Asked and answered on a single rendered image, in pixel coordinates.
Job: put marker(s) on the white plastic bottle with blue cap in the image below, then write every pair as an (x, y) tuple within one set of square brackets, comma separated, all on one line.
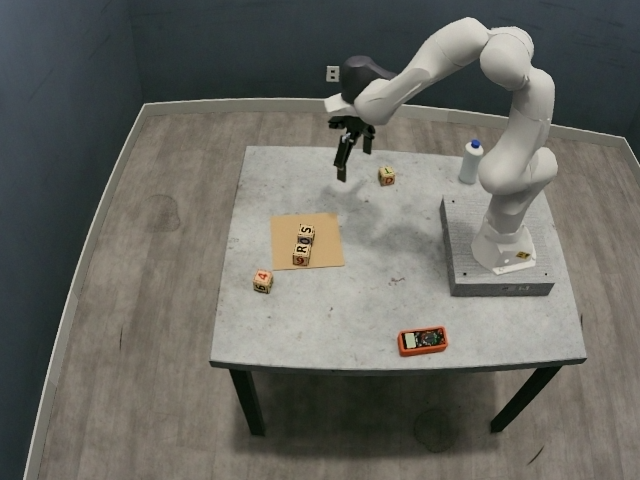
[(472, 156)]

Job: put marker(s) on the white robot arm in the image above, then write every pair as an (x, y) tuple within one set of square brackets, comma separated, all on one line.
[(501, 245)]

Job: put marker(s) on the tan square mat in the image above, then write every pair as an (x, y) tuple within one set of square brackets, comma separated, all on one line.
[(326, 250)]

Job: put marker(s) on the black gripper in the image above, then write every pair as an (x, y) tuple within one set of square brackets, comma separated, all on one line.
[(345, 145)]

